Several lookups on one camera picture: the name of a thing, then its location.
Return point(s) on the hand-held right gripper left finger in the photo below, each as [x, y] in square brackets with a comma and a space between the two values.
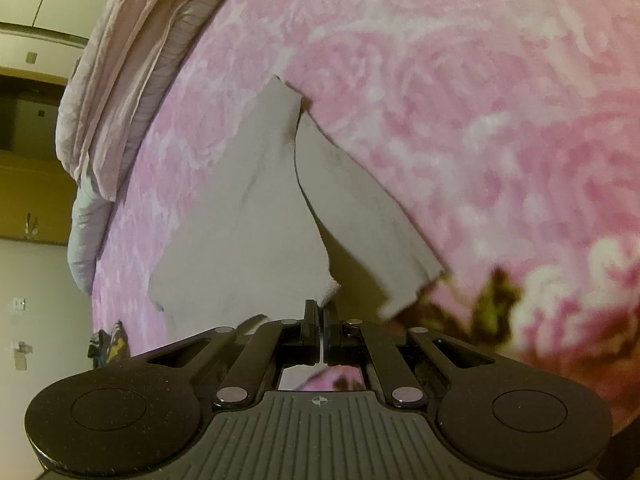
[310, 322]

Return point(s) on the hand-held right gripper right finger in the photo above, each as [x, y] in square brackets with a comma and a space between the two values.
[330, 327]

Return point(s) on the grey garment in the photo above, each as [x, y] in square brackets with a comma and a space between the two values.
[240, 220]

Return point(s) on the striped dark green garment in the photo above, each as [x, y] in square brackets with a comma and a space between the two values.
[107, 346]

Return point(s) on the grey quilted pillow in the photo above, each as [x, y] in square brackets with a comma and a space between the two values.
[87, 240]

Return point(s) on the pink floral blanket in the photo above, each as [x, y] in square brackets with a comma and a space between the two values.
[500, 110]

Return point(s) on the pink pillow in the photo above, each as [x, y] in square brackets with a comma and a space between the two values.
[115, 85]

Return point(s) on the wooden door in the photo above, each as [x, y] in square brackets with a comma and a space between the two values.
[35, 185]

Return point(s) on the white wall switch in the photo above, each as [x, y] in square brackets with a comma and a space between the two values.
[19, 305]

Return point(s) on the white wall device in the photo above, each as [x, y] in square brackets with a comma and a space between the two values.
[20, 352]

